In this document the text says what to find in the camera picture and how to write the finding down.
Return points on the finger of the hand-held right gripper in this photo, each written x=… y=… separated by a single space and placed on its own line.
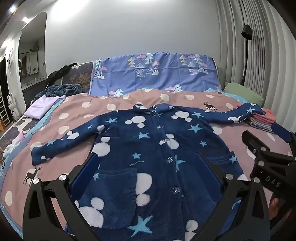
x=281 y=133
x=254 y=144

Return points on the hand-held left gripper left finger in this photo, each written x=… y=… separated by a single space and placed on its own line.
x=81 y=183

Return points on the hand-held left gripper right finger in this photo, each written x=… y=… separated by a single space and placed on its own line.
x=208 y=172

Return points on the navy star-print fleece pajama top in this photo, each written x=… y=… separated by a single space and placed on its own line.
x=148 y=143

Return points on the person's right hand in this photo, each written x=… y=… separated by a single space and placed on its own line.
x=277 y=207

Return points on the grey patterned folded garment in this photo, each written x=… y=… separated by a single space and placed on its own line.
x=259 y=126

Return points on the green pillow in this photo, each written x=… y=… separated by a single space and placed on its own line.
x=242 y=93

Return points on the pink white-dotted blanket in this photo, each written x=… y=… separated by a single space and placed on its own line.
x=76 y=110

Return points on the grey pleated curtain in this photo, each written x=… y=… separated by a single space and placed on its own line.
x=266 y=58

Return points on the white and pink plush toy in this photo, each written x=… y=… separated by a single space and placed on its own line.
x=13 y=144

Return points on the dark deer-print bed sheet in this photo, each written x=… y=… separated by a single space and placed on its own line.
x=20 y=126

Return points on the lavender folded cloth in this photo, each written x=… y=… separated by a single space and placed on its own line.
x=39 y=106

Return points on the dark teal fleece blanket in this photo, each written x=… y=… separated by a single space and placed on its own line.
x=60 y=90

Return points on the dark grey cabinet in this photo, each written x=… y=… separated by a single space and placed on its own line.
x=34 y=91

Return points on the white cat figurine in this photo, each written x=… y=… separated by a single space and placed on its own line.
x=12 y=106

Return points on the dark branch-print headboard cover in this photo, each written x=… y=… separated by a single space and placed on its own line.
x=78 y=77

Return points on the white ladder rack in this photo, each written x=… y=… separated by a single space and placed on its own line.
x=4 y=109

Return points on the black floor lamp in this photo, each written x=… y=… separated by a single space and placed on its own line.
x=247 y=31

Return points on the black garment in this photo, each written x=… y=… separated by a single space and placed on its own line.
x=60 y=73

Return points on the blue tree-print sheet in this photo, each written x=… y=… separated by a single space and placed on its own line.
x=120 y=74

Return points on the white bear wall clock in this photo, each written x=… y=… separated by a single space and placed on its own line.
x=9 y=61

